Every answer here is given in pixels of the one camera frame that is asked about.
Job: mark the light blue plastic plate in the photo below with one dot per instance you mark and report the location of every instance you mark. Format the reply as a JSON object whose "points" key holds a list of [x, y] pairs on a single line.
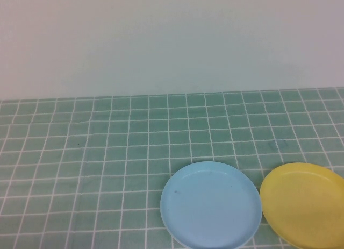
{"points": [[212, 208]]}

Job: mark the yellow plastic plate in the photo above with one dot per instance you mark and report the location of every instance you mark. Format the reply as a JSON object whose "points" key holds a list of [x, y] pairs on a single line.
{"points": [[306, 206]]}

